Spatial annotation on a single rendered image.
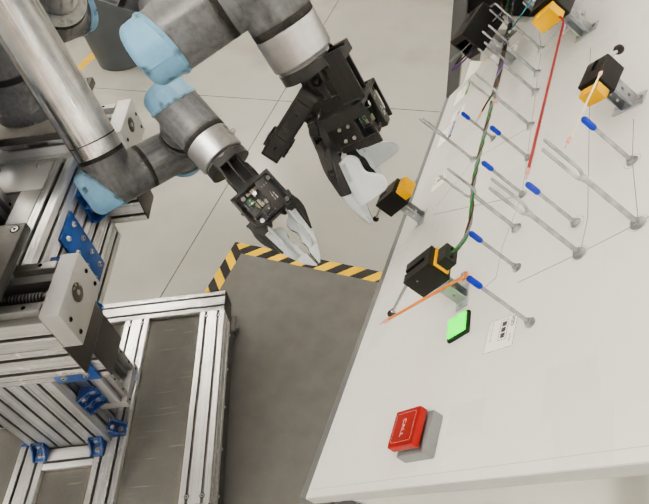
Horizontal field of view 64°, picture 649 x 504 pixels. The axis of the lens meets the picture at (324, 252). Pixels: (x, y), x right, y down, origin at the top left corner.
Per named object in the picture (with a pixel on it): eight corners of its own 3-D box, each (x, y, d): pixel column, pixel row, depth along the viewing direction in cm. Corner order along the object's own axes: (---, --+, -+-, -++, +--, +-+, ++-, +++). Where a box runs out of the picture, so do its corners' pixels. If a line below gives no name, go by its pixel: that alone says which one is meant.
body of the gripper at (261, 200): (255, 231, 75) (199, 169, 75) (261, 237, 83) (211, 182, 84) (295, 196, 75) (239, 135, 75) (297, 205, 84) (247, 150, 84)
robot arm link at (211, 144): (194, 162, 84) (232, 129, 84) (213, 183, 84) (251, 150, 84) (182, 150, 77) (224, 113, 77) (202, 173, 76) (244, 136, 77)
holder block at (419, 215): (399, 229, 122) (365, 205, 120) (433, 204, 112) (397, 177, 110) (394, 243, 119) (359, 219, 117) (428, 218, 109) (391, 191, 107)
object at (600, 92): (610, 90, 67) (599, 80, 67) (607, 98, 67) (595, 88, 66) (592, 99, 70) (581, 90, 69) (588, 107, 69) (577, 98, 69)
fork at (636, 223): (646, 226, 54) (549, 144, 51) (630, 233, 56) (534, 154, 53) (646, 213, 55) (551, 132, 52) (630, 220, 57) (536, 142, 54)
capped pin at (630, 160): (628, 168, 62) (577, 124, 61) (625, 162, 64) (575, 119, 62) (639, 160, 61) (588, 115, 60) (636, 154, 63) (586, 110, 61)
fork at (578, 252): (586, 256, 60) (494, 184, 57) (572, 262, 61) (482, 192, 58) (586, 244, 61) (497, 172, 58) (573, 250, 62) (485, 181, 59)
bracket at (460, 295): (458, 290, 80) (434, 272, 79) (470, 282, 79) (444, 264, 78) (456, 312, 77) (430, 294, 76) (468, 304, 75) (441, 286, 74)
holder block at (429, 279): (426, 278, 80) (406, 264, 79) (452, 259, 77) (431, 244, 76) (423, 298, 77) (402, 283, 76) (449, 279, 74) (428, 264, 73)
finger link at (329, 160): (346, 197, 63) (318, 127, 61) (336, 200, 64) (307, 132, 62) (360, 186, 67) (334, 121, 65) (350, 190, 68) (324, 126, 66)
